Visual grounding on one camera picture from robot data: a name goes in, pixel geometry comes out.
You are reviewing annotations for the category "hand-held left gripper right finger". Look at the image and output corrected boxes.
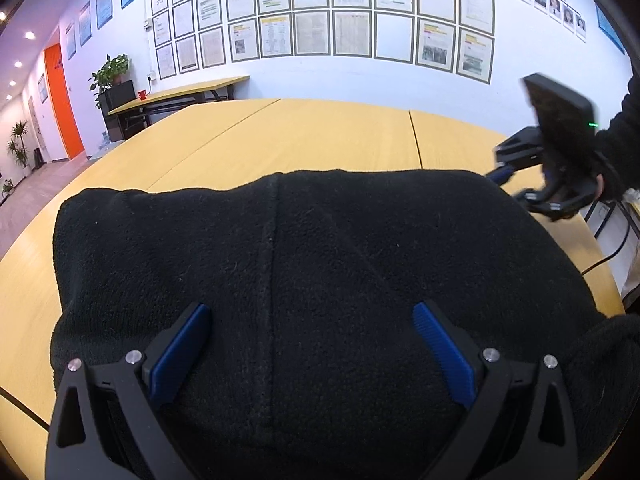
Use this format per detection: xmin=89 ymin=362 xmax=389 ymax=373
xmin=412 ymin=301 xmax=581 ymax=480

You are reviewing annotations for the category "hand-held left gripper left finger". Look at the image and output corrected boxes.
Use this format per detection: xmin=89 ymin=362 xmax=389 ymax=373
xmin=45 ymin=302 xmax=213 ymax=480

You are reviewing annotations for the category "person's right forearm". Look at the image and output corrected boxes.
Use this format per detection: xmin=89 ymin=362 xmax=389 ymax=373
xmin=594 ymin=74 xmax=640 ymax=196

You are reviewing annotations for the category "tall potted palm plant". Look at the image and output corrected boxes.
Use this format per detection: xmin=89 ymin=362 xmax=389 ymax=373
xmin=5 ymin=120 xmax=29 ymax=169

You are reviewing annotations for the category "wooden folding table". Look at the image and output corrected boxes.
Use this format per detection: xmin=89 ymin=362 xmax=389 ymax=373
xmin=107 ymin=76 xmax=250 ymax=117

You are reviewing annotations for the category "black cabinet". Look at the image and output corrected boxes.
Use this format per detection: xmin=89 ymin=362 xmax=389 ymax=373
xmin=97 ymin=79 xmax=140 ymax=142

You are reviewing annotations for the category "black cable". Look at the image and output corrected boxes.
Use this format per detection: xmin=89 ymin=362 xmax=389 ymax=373
xmin=580 ymin=199 xmax=632 ymax=276

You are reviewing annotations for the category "black fleece garment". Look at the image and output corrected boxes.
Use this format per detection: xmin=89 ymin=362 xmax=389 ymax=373
xmin=50 ymin=169 xmax=640 ymax=480

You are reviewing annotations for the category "grid of framed wall notices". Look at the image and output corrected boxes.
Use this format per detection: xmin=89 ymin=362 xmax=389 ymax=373
xmin=149 ymin=0 xmax=496 ymax=84

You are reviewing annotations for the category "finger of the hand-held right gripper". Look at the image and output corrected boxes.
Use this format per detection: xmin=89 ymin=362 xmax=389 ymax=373
xmin=486 ymin=127 xmax=546 ymax=187
xmin=516 ymin=176 xmax=602 ymax=223

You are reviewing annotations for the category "leafy potted plant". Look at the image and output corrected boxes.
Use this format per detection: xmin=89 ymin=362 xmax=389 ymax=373
xmin=88 ymin=53 xmax=130 ymax=97

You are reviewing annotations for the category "orange wall panel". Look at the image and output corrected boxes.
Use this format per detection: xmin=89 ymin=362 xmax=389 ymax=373
xmin=43 ymin=43 xmax=85 ymax=160

